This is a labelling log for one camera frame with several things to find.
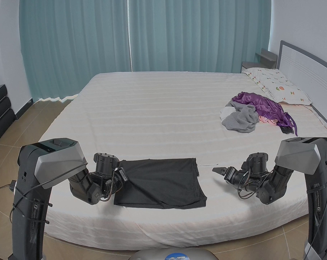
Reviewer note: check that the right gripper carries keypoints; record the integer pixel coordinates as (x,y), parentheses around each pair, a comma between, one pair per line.
(233,177)

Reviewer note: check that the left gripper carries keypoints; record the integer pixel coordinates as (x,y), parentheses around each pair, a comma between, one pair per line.
(121,179)

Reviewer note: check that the black T-shirt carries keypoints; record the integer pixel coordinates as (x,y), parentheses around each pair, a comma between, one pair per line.
(160,183)

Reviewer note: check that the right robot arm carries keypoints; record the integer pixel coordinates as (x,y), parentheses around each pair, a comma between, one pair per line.
(301,156)

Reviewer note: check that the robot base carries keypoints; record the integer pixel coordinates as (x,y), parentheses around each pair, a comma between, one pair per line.
(174,254)

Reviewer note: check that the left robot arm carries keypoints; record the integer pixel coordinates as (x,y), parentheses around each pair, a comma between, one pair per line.
(58,161)

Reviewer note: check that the bed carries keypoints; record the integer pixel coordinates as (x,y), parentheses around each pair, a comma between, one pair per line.
(152,112)

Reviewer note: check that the grey garment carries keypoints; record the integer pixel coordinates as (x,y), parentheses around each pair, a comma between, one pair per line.
(239,119)

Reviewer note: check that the white garment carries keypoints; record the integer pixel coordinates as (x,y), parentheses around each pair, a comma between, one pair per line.
(225,113)

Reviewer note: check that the pink garment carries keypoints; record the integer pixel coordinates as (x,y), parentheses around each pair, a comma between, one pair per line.
(269,121)

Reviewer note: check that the purple satin garment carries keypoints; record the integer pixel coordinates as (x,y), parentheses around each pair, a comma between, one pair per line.
(266,106)

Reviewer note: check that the white printed pillow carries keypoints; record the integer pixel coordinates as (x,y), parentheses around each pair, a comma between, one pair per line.
(277,85)

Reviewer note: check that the grey bedside table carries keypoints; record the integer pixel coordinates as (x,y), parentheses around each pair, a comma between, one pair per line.
(266,56)

